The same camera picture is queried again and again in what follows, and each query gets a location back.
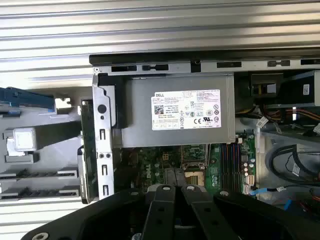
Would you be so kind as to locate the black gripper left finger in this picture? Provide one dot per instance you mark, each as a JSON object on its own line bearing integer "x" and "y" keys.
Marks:
{"x": 165, "y": 200}

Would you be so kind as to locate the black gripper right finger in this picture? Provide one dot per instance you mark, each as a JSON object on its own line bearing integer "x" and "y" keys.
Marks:
{"x": 198, "y": 203}

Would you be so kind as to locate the RAM stick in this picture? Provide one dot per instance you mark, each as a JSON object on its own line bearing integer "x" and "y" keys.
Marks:
{"x": 37, "y": 193}
{"x": 37, "y": 173}

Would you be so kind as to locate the black RAM slot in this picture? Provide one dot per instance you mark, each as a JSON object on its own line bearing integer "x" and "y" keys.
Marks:
{"x": 237, "y": 165}
{"x": 232, "y": 165}
{"x": 227, "y": 165}
{"x": 222, "y": 165}

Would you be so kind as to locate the CPU socket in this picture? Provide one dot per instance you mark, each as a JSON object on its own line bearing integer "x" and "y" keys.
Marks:
{"x": 194, "y": 178}

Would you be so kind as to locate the metal socket cover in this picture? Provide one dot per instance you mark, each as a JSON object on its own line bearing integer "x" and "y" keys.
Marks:
{"x": 195, "y": 168}

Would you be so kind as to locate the green motherboard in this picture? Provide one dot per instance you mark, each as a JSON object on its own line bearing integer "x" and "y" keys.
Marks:
{"x": 150, "y": 162}

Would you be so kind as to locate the grey power supply unit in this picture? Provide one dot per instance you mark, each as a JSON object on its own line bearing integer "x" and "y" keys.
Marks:
{"x": 137, "y": 112}

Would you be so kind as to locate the grey plastic parts rack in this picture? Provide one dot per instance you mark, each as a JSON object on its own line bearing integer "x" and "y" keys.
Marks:
{"x": 50, "y": 160}

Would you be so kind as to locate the black open PC case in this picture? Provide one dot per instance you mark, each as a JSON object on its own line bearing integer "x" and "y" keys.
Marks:
{"x": 180, "y": 67}

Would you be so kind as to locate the black optical drive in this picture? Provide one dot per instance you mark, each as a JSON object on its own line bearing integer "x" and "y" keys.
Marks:
{"x": 292, "y": 87}

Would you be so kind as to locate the silver CPU chip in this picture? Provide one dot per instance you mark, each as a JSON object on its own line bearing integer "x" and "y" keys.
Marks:
{"x": 25, "y": 139}

